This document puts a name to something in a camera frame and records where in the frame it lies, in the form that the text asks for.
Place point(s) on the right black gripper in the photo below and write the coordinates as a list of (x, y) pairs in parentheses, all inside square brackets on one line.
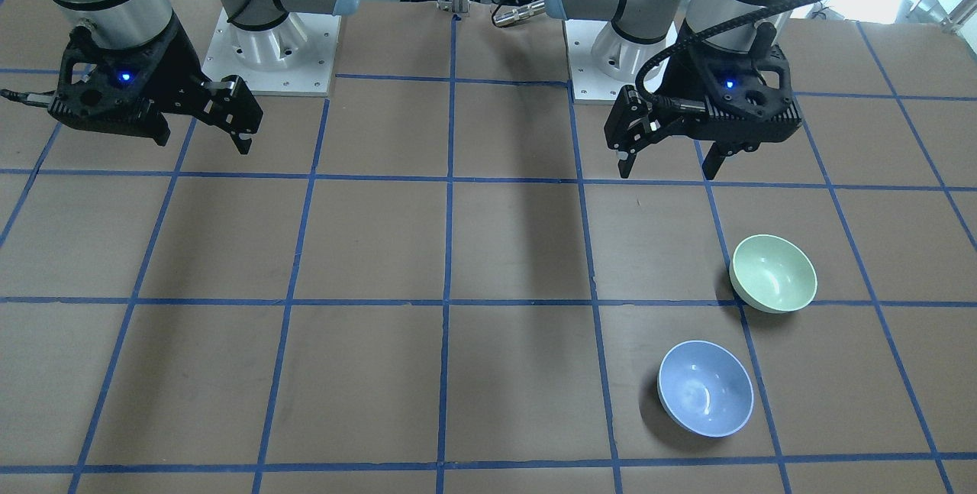
[(177, 59)]

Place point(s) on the blue bowl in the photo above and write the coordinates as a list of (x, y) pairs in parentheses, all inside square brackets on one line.
[(705, 389)]

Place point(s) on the silver cylindrical connector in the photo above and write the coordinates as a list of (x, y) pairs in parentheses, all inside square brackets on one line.
[(519, 14)]

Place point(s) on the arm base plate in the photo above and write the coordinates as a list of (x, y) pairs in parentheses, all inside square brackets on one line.
[(294, 59), (601, 61)]

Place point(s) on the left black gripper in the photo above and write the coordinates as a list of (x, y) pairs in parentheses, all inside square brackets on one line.
[(681, 75)]

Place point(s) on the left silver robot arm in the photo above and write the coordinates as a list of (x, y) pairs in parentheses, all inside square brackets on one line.
[(728, 24)]

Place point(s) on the green bowl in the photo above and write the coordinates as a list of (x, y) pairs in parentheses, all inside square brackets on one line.
[(772, 275)]

